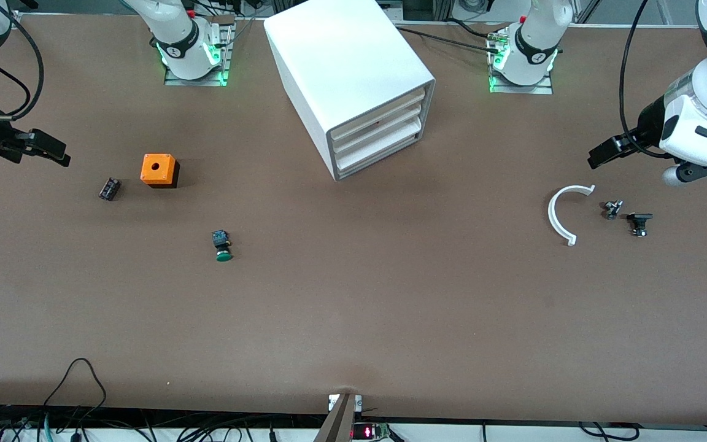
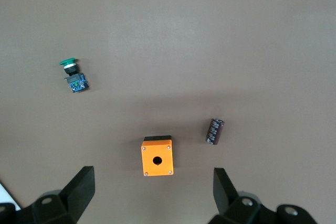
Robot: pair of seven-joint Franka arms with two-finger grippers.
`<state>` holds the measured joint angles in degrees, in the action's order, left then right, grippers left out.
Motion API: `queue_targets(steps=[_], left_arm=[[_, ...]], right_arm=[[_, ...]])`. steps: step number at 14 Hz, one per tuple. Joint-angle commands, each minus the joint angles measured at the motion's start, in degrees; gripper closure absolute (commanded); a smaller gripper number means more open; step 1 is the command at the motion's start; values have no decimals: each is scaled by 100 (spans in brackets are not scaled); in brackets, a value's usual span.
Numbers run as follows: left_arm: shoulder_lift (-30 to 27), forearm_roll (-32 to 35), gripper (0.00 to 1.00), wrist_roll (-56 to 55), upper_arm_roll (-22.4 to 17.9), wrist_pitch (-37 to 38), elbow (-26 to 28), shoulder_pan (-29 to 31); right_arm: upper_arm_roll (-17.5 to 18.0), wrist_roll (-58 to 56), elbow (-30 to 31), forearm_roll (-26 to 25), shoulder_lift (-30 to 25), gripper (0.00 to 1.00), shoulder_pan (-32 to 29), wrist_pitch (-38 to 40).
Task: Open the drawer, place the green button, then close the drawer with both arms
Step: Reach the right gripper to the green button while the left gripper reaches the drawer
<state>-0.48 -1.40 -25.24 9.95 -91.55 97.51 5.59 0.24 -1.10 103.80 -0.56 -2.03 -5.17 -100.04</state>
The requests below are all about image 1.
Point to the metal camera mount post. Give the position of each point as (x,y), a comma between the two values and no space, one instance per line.
(340,417)

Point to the green push button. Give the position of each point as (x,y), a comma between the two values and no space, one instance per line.
(223,255)

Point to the orange box with hole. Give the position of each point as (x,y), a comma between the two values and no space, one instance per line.
(157,167)

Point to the small black contact block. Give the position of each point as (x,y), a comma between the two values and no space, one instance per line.
(110,188)

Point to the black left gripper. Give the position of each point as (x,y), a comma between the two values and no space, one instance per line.
(647,123)

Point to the white deep scoop-front drawer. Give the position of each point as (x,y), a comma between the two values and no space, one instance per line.
(380,148)

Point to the white curved plastic arc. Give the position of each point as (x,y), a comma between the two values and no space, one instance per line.
(551,215)

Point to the aluminium frame profile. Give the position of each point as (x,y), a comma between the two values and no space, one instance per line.
(445,9)

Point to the circuit board with red light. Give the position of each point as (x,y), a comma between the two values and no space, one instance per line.
(367,432)

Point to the white shallow cabinet drawer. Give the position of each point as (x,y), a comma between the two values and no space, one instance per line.
(378,116)
(379,132)

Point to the white three-drawer cabinet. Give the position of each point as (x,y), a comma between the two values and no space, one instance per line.
(341,55)

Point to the black mounting nut component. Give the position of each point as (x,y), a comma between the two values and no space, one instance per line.
(639,218)

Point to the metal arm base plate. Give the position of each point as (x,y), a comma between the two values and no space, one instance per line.
(522,89)
(229,43)

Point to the small silver black component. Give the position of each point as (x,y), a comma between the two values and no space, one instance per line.
(612,209)

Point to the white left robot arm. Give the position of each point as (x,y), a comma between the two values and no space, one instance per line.
(531,49)

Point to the left arm wrist camera bracket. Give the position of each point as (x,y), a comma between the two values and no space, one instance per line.
(676,176)

